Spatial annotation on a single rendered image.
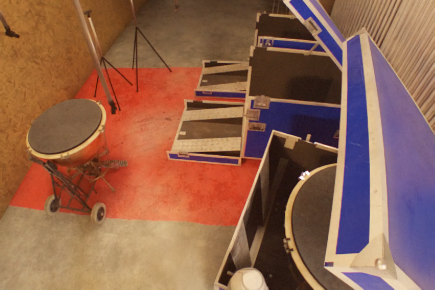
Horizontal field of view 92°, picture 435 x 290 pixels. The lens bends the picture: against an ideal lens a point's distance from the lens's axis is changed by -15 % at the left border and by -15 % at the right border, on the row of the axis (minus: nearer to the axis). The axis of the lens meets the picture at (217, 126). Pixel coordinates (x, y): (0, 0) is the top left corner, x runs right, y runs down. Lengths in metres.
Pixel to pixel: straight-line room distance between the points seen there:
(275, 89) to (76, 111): 2.14
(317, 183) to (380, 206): 0.97
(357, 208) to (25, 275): 2.62
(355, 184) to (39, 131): 2.27
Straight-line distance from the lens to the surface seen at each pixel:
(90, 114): 2.29
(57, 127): 2.33
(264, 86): 2.96
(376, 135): 0.68
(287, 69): 2.84
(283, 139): 1.74
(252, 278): 0.88
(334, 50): 1.80
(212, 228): 2.33
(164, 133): 3.02
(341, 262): 0.54
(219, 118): 2.97
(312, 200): 1.43
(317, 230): 1.36
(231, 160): 2.56
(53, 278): 2.60
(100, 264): 2.44
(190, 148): 2.73
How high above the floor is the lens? 2.17
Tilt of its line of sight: 46 degrees down
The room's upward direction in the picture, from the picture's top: straight up
